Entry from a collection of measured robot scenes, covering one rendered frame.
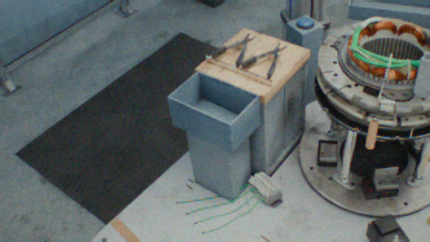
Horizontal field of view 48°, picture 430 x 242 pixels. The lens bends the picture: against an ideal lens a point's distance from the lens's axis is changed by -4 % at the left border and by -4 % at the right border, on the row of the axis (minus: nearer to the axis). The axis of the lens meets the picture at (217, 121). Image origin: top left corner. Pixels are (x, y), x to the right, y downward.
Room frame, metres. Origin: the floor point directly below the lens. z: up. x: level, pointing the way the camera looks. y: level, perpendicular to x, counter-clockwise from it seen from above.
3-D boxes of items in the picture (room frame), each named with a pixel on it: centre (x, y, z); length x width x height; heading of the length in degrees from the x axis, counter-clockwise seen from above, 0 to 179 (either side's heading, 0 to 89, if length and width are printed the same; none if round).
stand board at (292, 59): (0.93, -0.10, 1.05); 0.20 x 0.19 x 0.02; 139
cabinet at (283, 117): (0.93, -0.10, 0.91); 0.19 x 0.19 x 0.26; 49
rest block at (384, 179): (0.72, -0.38, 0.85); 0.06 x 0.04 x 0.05; 89
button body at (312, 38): (1.11, -0.26, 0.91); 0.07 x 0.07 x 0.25; 27
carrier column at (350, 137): (0.76, -0.29, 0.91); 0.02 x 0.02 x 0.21
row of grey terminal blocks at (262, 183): (0.77, -0.10, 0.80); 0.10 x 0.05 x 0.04; 31
